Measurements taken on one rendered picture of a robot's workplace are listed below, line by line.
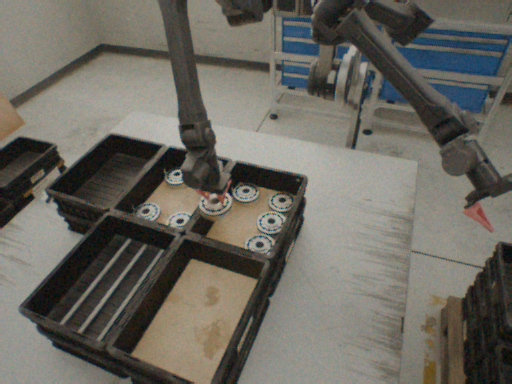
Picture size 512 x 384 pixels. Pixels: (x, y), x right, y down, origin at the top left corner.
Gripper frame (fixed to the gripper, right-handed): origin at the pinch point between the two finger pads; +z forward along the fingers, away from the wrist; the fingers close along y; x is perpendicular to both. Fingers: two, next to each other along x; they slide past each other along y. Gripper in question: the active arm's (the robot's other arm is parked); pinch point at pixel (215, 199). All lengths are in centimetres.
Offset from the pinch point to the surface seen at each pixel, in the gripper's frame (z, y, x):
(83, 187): 20, -65, 5
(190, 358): 17.3, 8.9, -41.3
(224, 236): 19.7, 0.3, 0.4
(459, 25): 22, 76, 202
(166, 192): 20.5, -30.8, 13.5
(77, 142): 110, -200, 111
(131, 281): 18.4, -20.4, -26.0
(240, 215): 20.4, 1.7, 11.4
